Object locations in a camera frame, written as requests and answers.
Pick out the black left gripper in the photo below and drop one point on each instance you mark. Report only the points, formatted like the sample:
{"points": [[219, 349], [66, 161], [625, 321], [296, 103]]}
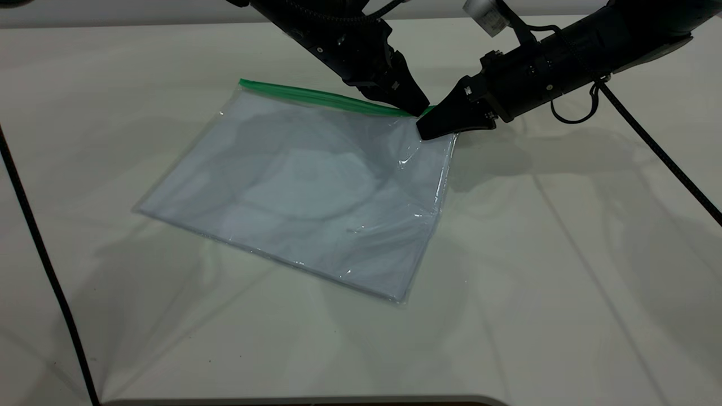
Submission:
{"points": [[369, 56]]}

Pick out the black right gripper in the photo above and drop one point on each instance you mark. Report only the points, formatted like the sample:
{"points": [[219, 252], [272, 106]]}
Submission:
{"points": [[524, 79]]}

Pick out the clear plastic green zipper bag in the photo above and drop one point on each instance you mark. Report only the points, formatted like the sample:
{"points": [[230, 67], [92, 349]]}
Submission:
{"points": [[304, 192]]}

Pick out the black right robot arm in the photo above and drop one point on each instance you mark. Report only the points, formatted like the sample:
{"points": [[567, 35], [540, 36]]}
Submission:
{"points": [[632, 28]]}

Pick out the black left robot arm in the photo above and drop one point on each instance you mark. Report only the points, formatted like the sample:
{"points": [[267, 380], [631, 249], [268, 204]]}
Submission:
{"points": [[293, 17]]}

